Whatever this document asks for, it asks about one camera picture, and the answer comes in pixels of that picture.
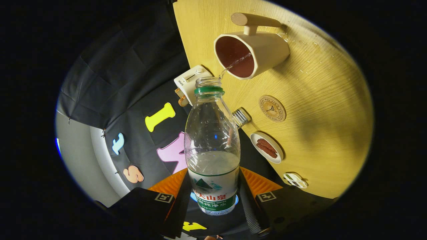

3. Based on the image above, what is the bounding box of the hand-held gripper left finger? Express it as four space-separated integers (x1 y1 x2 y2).
108 168 192 239

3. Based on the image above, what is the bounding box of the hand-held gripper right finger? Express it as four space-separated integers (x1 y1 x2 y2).
239 167 337 235

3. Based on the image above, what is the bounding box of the clear plastic bottle green label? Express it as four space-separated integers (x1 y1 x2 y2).
184 77 241 216

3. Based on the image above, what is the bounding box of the round wooden coaster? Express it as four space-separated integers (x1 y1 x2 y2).
259 95 287 122

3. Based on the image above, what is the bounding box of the cream cup with wooden handle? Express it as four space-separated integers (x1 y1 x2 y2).
214 13 291 80

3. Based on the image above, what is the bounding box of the white divided condiment dish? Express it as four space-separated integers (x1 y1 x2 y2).
284 173 308 189

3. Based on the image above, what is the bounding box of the round white plate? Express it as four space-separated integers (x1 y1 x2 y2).
250 132 284 164

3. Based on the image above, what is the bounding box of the red-brown meat piece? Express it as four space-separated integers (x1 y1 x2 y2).
257 138 278 154
256 143 278 159

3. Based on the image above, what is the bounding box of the wooden table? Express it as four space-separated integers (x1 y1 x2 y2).
173 0 373 199

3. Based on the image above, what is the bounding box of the white toaster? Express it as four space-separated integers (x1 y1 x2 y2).
174 65 213 106

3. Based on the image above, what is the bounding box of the small wire rack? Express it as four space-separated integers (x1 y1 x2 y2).
232 107 252 129

